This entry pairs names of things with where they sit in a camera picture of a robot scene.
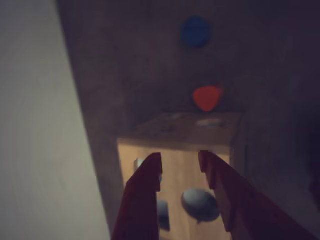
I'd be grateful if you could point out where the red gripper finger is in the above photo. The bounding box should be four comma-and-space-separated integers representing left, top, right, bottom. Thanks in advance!
198, 149, 320, 240
111, 152, 163, 240

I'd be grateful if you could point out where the blue cylinder block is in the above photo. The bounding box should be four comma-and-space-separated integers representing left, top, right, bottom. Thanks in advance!
181, 16, 213, 50

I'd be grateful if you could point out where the wooden shape sorter box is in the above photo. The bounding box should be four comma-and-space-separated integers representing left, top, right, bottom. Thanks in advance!
116, 111, 249, 240

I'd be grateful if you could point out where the orange rounded triangle block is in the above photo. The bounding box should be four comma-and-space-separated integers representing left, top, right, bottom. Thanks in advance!
191, 85, 225, 113

